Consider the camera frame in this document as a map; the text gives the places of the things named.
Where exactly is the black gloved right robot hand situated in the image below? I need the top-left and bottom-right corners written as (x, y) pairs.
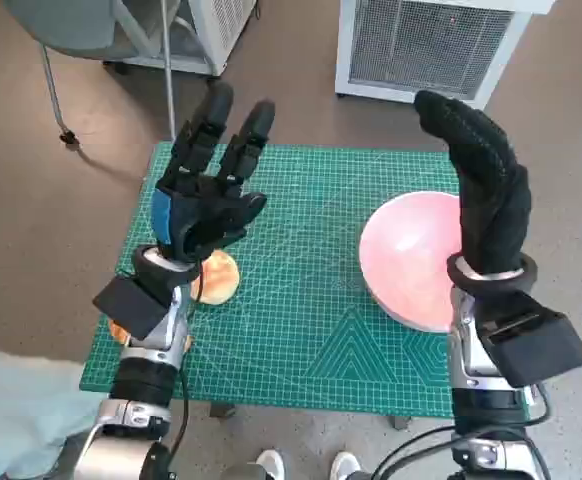
top-left (413, 89), bottom-right (532, 277)

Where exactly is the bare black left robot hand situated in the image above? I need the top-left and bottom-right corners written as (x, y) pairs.
top-left (151, 79), bottom-right (277, 262)

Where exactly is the round toy bread bun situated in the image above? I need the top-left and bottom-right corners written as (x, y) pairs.
top-left (189, 249), bottom-right (242, 305)

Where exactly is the pink bowl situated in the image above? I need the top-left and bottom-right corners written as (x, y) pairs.
top-left (358, 191), bottom-right (465, 334)

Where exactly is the long striped toy bread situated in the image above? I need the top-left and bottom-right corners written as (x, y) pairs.
top-left (107, 318), bottom-right (196, 354)

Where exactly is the green cutting mat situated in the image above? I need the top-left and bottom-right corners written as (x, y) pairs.
top-left (79, 141), bottom-right (532, 419)

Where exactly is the grey metal pole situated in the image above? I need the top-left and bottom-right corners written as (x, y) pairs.
top-left (159, 0), bottom-right (178, 144)

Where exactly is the large white mesh cabinet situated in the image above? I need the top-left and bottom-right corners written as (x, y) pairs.
top-left (334, 0), bottom-right (560, 109)

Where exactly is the white wheeled cabinet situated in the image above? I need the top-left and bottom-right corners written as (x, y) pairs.
top-left (103, 0), bottom-right (260, 77)

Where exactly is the grey chair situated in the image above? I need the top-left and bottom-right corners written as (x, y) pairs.
top-left (3, 0), bottom-right (142, 146)

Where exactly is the white shoe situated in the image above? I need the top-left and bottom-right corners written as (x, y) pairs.
top-left (255, 448), bottom-right (286, 480)
top-left (330, 451), bottom-right (362, 480)

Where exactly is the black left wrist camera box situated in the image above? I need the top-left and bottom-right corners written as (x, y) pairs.
top-left (92, 277), bottom-right (170, 341)

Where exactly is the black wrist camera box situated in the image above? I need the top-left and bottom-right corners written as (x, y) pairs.
top-left (475, 292), bottom-right (582, 389)
top-left (92, 277), bottom-right (170, 341)

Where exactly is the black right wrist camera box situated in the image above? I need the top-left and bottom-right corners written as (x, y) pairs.
top-left (475, 292), bottom-right (582, 389)

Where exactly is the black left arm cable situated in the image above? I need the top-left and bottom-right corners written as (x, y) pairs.
top-left (168, 254), bottom-right (208, 466)

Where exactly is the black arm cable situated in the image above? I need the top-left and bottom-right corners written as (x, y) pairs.
top-left (365, 424), bottom-right (455, 480)
top-left (168, 254), bottom-right (208, 466)

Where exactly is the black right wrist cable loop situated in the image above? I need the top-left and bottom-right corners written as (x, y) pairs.
top-left (525, 382), bottom-right (553, 426)

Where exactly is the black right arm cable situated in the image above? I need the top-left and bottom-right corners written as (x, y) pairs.
top-left (365, 424), bottom-right (455, 480)

